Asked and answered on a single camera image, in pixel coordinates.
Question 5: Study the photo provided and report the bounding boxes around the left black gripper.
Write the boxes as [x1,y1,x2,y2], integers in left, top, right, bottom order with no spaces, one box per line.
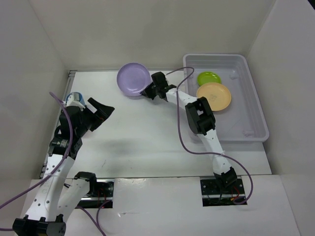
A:
[76,97,114,136]

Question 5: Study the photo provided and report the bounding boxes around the purple plate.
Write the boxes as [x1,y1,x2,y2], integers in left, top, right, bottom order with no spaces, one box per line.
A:
[117,62,152,96]

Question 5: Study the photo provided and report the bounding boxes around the green plate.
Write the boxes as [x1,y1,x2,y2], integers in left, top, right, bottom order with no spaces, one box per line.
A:
[197,71,221,86]

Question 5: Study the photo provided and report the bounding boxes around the orange plate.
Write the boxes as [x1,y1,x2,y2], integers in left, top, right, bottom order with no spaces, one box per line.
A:
[196,83,232,112]

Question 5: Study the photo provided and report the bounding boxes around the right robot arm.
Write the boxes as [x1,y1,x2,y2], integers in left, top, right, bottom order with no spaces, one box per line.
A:
[141,72,237,193]

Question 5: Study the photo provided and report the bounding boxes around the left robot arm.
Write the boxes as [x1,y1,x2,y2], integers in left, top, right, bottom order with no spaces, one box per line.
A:
[12,96,115,236]

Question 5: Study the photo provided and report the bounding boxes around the clear plastic bin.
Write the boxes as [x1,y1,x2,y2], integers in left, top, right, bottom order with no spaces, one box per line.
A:
[183,54,269,142]

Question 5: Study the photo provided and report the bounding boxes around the blue cup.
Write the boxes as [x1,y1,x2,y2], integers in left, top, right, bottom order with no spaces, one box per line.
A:
[65,92,85,105]

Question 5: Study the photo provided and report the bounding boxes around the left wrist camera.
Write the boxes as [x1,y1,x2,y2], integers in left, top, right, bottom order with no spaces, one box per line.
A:
[65,93,86,109]

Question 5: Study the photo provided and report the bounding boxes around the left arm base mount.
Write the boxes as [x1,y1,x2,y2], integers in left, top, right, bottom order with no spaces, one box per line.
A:
[72,172,114,209]

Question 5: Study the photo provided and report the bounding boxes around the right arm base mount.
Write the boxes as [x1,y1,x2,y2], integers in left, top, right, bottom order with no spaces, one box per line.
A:
[200,178,246,207]

